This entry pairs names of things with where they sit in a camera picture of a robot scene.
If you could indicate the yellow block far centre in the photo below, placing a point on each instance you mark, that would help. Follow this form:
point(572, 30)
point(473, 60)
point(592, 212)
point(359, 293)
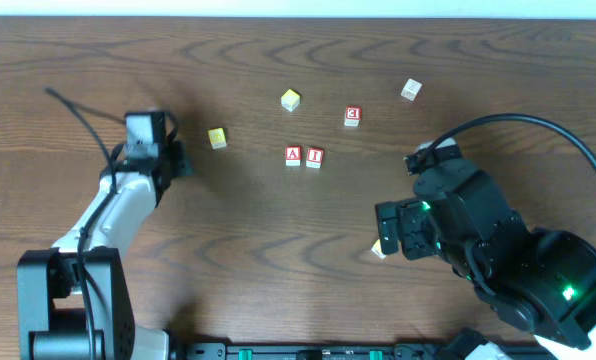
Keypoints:
point(290, 100)

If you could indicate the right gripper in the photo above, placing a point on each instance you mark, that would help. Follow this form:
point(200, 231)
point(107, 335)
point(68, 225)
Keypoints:
point(388, 228)

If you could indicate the yellow block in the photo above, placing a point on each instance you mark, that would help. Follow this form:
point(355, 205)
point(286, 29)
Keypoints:
point(217, 138)
point(290, 100)
point(377, 249)

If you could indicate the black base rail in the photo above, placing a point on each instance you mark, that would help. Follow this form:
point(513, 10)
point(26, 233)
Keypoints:
point(467, 344)

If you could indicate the yellow block near right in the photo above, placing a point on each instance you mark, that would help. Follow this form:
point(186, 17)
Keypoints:
point(377, 249)

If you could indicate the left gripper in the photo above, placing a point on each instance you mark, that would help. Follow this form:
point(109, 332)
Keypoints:
point(179, 160)

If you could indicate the red letter I block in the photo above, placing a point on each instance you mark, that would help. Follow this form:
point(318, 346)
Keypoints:
point(314, 158)

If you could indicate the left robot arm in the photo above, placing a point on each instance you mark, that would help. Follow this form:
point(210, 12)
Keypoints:
point(73, 301)

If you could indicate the red letter A block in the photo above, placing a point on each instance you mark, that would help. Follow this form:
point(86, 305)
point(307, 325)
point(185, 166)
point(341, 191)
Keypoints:
point(293, 156)

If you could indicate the yellow block left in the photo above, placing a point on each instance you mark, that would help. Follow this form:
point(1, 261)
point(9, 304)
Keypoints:
point(217, 138)

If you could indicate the red letter E block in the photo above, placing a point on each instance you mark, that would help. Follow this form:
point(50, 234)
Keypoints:
point(353, 115)

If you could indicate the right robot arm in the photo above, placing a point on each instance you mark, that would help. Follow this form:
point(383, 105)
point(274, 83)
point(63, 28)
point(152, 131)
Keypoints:
point(539, 281)

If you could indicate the white wooden block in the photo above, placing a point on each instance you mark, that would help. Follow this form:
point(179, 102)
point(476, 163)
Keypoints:
point(411, 89)

